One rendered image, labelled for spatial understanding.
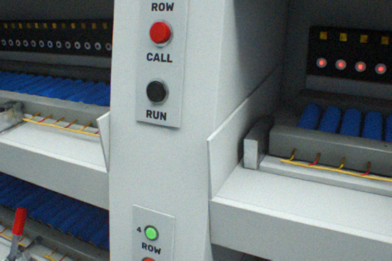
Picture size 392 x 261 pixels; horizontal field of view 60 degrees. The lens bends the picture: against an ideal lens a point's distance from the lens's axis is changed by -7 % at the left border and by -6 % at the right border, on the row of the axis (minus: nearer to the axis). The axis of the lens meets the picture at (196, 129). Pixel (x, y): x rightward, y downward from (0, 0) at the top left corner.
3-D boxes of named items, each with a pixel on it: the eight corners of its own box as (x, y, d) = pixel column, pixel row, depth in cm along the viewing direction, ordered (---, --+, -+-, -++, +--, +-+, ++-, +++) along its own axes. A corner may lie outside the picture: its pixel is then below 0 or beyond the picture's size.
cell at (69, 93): (97, 93, 48) (63, 111, 43) (87, 92, 49) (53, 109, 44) (95, 81, 47) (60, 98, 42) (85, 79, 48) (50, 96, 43)
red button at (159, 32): (166, 44, 25) (168, 21, 25) (147, 43, 26) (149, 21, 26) (173, 45, 26) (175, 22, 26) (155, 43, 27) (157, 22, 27)
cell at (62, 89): (86, 92, 49) (52, 109, 44) (76, 90, 50) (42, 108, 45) (84, 79, 48) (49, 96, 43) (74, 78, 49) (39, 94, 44)
